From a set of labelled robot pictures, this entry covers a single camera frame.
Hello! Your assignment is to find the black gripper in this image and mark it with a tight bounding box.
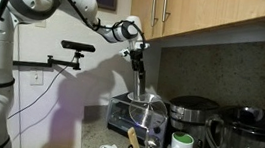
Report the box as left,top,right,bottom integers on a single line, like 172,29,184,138
124,47,150,87

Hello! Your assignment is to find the stainless steel flask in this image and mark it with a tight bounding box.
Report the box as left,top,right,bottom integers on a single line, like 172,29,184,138
130,68,150,103

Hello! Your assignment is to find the glass lid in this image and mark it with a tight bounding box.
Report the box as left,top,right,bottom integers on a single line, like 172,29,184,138
123,91,170,148

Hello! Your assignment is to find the silver toaster oven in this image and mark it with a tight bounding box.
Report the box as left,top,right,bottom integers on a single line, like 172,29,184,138
102,89,172,148

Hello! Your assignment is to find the black steel coffee maker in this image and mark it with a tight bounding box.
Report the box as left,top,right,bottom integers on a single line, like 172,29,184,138
163,92,222,148

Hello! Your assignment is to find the wooden spatula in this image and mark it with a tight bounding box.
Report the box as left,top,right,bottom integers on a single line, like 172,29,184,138
125,126,146,148

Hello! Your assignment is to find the black bar camera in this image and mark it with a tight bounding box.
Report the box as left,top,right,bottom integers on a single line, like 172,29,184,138
60,40,98,54

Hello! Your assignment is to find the steel cabinet handle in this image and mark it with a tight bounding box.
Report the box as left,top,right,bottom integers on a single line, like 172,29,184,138
160,0,173,24
149,0,159,28

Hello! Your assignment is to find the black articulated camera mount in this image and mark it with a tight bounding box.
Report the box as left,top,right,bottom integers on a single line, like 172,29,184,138
12,49,83,74

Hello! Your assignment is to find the thin black camera cable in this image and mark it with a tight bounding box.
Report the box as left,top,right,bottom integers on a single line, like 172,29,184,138
6,44,79,127

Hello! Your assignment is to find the wooden wall cabinet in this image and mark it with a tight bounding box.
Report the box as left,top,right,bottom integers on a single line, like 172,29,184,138
125,0,265,61

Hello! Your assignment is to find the white light switch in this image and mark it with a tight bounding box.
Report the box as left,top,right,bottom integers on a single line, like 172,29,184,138
30,69,45,88

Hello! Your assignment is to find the small white wall outlet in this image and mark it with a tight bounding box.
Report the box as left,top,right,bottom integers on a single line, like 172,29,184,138
33,18,48,29

